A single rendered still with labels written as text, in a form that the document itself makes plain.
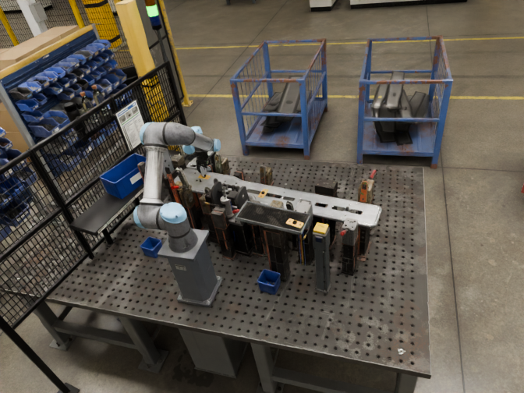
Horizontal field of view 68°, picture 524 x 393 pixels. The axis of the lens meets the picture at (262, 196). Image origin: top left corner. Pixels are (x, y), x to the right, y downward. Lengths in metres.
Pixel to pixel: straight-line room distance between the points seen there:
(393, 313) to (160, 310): 1.26
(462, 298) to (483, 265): 0.38
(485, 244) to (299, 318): 1.97
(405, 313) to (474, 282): 1.24
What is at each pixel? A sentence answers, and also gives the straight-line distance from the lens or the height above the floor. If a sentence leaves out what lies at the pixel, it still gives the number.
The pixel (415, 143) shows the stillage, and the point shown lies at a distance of 4.45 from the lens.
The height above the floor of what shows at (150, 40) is 1.11.
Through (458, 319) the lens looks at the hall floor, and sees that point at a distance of 3.13.
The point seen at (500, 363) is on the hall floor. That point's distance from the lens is 3.03.
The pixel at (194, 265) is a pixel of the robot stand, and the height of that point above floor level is 1.02.
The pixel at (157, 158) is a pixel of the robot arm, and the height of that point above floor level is 1.50.
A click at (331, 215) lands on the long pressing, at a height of 1.00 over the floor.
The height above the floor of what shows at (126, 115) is 1.39.
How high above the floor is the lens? 2.50
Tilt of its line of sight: 39 degrees down
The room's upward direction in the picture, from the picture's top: 9 degrees counter-clockwise
